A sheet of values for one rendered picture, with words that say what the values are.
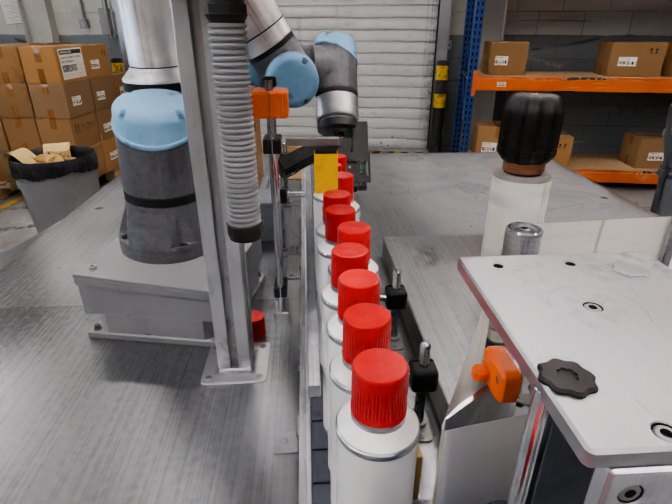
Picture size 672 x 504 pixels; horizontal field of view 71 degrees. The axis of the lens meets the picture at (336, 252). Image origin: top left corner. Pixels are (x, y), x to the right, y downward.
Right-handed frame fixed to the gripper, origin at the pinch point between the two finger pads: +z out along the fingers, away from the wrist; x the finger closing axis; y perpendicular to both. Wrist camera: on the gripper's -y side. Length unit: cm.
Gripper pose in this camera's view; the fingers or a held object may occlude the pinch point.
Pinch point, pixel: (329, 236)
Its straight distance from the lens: 81.3
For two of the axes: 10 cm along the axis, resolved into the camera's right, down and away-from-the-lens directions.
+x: -0.5, 0.8, 10.0
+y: 10.0, -0.3, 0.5
